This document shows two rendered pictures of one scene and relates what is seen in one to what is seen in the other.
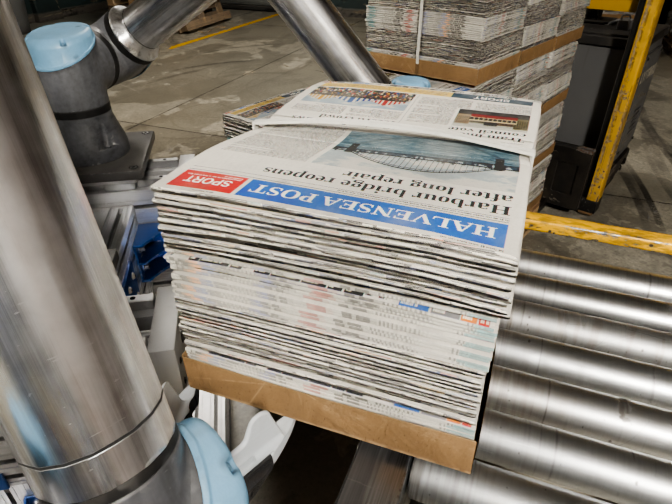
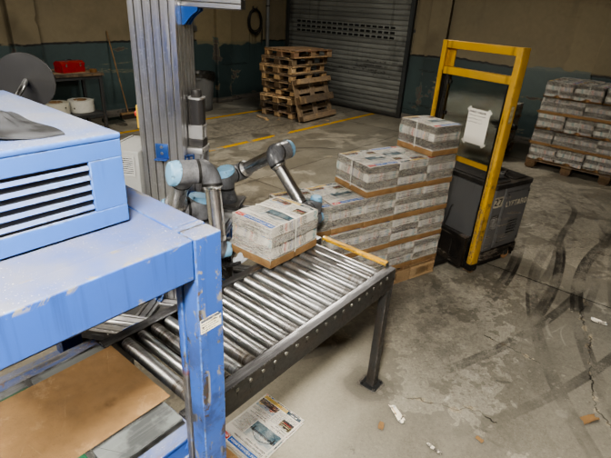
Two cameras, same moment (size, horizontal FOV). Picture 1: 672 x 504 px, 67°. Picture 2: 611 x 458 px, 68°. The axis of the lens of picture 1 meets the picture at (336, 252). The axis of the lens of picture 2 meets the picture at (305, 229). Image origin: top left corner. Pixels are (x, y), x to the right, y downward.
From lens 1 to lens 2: 1.97 m
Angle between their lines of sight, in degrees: 16
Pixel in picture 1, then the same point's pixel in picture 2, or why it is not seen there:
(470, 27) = (365, 177)
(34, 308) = (216, 221)
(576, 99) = (469, 209)
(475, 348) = (269, 243)
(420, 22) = (351, 171)
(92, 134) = (227, 195)
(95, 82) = (231, 182)
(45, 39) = (222, 170)
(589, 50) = (475, 185)
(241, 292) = (242, 232)
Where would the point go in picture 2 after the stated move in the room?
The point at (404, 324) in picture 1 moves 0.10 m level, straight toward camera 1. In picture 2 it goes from (262, 239) to (250, 247)
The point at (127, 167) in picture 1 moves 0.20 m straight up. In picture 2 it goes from (234, 206) to (234, 177)
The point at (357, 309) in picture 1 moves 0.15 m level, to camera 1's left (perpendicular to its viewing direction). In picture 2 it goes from (256, 236) to (229, 231)
